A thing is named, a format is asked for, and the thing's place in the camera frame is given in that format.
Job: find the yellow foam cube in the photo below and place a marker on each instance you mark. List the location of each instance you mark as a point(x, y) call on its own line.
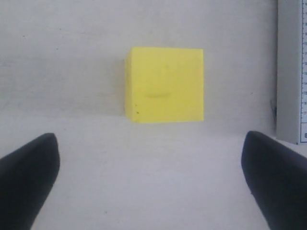
point(164, 85)

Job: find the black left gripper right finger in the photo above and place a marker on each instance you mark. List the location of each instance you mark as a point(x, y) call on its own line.
point(277, 179)

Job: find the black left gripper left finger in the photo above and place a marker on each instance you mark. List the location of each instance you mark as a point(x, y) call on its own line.
point(27, 176)

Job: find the grey paper cutter base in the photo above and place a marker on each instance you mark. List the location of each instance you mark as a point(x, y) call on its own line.
point(291, 121)

